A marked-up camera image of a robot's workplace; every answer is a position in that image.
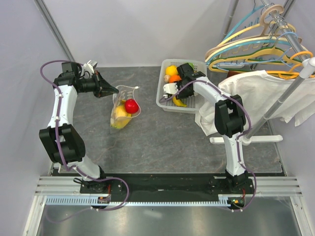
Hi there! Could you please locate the orange clothes hanger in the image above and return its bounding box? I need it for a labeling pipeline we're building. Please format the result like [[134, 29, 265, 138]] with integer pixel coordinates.
[[266, 51, 313, 80]]

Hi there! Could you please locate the clear polka dot zip bag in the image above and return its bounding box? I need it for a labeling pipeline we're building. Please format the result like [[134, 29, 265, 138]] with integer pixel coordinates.
[[110, 85, 141, 134]]

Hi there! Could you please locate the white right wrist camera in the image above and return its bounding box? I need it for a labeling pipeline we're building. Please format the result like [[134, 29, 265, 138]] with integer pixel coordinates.
[[163, 83, 179, 95]]

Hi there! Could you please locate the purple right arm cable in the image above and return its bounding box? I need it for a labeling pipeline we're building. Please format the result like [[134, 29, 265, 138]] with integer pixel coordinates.
[[158, 79, 257, 213]]

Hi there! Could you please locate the garlic bulb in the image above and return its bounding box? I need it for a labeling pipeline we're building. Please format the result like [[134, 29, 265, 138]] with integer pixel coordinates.
[[163, 75, 171, 83]]

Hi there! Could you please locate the yellow clothes hanger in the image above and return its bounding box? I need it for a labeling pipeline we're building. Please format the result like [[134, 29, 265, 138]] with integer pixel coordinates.
[[208, 22, 309, 75]]

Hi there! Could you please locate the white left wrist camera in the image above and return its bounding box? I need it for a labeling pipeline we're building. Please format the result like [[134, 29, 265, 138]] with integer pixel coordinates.
[[82, 60, 98, 74]]

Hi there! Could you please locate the aluminium frame post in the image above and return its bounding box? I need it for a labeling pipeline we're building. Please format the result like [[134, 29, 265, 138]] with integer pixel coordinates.
[[34, 0, 75, 61]]

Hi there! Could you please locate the orange fruit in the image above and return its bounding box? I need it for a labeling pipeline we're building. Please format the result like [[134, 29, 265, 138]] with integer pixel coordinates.
[[169, 75, 181, 83]]

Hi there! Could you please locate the green clothes hanger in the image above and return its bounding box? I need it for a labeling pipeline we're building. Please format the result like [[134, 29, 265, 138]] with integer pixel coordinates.
[[208, 47, 301, 72]]

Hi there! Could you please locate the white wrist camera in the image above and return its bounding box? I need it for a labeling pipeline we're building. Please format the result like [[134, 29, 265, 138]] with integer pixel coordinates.
[[163, 83, 179, 95], [82, 60, 98, 74]]

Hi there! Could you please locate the white rack base foot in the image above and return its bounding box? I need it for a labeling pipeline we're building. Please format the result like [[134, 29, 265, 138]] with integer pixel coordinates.
[[209, 135, 283, 146]]

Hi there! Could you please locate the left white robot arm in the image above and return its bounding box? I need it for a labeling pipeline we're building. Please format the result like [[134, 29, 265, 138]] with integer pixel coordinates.
[[39, 60, 119, 193]]

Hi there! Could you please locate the slotted cable duct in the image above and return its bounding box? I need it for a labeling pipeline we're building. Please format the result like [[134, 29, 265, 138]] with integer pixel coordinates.
[[46, 195, 243, 207]]

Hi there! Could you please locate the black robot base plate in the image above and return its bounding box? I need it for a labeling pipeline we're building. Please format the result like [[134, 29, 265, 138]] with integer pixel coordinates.
[[73, 174, 254, 202]]

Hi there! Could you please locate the chrome clothes rack pole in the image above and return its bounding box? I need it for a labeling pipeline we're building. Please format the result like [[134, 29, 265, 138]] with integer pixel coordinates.
[[245, 0, 315, 141]]

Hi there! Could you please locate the yellow pear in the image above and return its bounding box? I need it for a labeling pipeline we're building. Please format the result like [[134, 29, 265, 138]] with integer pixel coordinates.
[[114, 105, 131, 125]]

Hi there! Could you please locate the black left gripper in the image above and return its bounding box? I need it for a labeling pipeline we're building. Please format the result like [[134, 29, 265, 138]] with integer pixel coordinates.
[[78, 71, 119, 99]]

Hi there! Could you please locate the brown folded cloth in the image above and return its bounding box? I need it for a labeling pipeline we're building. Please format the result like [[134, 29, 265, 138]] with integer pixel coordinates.
[[226, 70, 251, 78]]

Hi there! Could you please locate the red apple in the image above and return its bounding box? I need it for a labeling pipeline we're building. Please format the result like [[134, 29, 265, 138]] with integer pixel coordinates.
[[124, 99, 139, 114]]

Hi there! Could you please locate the white perforated plastic basket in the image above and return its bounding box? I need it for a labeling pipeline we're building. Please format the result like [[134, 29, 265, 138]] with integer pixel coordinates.
[[156, 58, 208, 114]]

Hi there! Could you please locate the beige clothes hanger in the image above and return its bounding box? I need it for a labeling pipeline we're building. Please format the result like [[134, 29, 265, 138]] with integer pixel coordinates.
[[204, 4, 286, 65]]

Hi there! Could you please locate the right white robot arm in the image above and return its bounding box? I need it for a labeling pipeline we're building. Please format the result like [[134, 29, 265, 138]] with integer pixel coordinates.
[[175, 63, 250, 194]]

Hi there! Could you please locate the white cloth garment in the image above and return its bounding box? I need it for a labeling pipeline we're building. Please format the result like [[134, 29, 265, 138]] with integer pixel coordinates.
[[195, 70, 315, 136]]

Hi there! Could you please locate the yellow lemon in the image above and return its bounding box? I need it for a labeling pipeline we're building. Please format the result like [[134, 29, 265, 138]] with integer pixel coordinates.
[[165, 65, 178, 76]]

